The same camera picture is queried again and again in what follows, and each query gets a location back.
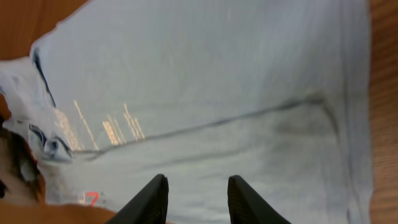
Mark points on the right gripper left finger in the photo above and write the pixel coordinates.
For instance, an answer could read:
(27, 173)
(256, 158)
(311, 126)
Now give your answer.
(149, 206)

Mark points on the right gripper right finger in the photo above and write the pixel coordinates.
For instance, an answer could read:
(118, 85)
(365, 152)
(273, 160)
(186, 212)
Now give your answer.
(246, 206)

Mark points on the light blue printed t-shirt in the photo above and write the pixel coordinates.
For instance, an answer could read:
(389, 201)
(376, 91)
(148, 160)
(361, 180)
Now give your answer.
(273, 91)

